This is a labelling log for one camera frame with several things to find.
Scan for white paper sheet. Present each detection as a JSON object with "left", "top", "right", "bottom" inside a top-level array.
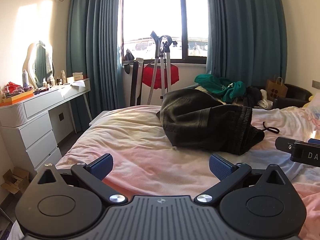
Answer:
[{"left": 67, "top": 80, "right": 87, "bottom": 88}]

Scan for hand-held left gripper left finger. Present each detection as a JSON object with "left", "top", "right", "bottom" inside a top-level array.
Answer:
[{"left": 37, "top": 153, "right": 127, "bottom": 205}]

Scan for white dressing table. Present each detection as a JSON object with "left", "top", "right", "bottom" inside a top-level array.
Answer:
[{"left": 0, "top": 77, "right": 92, "bottom": 133}]

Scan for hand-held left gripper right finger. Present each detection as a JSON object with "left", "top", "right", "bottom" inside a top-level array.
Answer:
[{"left": 195, "top": 154, "right": 285, "bottom": 204}]

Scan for black armchair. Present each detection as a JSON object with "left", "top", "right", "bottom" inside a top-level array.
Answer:
[{"left": 272, "top": 83, "right": 314, "bottom": 109}]

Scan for orange tray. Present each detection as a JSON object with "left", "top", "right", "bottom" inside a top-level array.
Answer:
[{"left": 0, "top": 90, "right": 34, "bottom": 107}]

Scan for garment steamer stand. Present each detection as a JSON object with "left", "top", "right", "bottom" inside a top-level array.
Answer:
[{"left": 146, "top": 31, "right": 178, "bottom": 105}]

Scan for dark framed window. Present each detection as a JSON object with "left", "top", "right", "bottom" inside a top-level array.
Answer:
[{"left": 119, "top": 0, "right": 209, "bottom": 64}]

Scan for black pants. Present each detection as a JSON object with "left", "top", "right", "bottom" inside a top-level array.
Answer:
[{"left": 156, "top": 89, "right": 280, "bottom": 155}]

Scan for white drawer cabinet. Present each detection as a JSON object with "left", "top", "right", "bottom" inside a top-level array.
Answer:
[{"left": 0, "top": 111, "right": 63, "bottom": 174}]

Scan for white framed vanity mirror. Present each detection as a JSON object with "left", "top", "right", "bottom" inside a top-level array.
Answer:
[{"left": 23, "top": 40, "right": 55, "bottom": 89}]

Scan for teal curtain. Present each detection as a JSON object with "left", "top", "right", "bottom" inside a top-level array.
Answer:
[
  {"left": 65, "top": 0, "right": 124, "bottom": 120},
  {"left": 205, "top": 0, "right": 288, "bottom": 90}
]

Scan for red cloth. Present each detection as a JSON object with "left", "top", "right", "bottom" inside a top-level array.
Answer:
[{"left": 142, "top": 64, "right": 180, "bottom": 90}]

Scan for black clothes pile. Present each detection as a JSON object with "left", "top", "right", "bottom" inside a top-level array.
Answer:
[{"left": 241, "top": 86, "right": 263, "bottom": 108}]

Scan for cardboard box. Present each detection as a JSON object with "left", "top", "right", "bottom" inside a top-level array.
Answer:
[{"left": 0, "top": 167, "right": 31, "bottom": 195}]

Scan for pastel pillow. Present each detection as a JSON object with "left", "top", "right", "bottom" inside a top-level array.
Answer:
[{"left": 304, "top": 95, "right": 320, "bottom": 117}]

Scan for pink bed blanket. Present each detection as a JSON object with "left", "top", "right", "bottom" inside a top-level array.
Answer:
[{"left": 7, "top": 105, "right": 320, "bottom": 240}]

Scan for brown paper bag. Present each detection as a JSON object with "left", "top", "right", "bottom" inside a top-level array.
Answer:
[{"left": 265, "top": 77, "right": 288, "bottom": 101}]

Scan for group of cosmetic bottles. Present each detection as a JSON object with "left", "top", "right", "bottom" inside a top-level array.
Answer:
[{"left": 41, "top": 70, "right": 68, "bottom": 88}]

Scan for dark cloth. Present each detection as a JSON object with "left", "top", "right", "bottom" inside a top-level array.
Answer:
[{"left": 123, "top": 49, "right": 135, "bottom": 75}]

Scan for folded ironing board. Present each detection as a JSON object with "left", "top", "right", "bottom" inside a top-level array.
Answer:
[{"left": 129, "top": 57, "right": 144, "bottom": 107}]

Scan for green clothes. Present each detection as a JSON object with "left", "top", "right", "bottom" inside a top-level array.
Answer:
[{"left": 194, "top": 74, "right": 248, "bottom": 104}]

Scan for white cloth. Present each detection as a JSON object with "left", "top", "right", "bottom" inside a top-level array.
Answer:
[{"left": 257, "top": 90, "right": 275, "bottom": 109}]

